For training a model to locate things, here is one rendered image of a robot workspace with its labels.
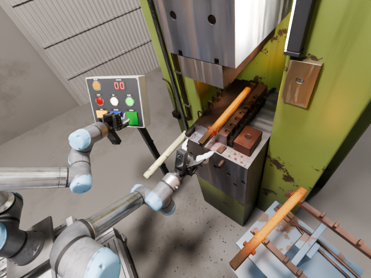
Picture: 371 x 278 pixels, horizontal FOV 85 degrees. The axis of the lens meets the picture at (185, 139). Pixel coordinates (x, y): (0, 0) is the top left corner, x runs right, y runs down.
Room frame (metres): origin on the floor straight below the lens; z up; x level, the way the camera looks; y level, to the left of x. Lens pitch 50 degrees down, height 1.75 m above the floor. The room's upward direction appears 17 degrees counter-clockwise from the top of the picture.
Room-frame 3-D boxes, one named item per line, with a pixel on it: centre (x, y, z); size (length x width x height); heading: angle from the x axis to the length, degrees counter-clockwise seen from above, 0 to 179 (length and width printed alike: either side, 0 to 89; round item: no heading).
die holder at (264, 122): (0.75, -0.33, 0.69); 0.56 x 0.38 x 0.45; 127
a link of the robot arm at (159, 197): (0.40, 0.17, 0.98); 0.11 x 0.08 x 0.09; 127
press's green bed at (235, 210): (0.75, -0.33, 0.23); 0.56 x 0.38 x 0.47; 127
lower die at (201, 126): (0.79, -0.29, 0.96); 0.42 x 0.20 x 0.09; 127
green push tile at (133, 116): (0.89, 0.25, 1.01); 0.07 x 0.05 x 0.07; 62
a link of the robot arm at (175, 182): (0.44, 0.11, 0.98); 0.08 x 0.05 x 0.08; 37
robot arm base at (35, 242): (0.42, 0.88, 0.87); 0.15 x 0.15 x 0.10
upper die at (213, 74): (0.79, -0.29, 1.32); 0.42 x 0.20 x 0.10; 127
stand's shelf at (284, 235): (0.09, -0.30, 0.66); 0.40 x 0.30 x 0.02; 26
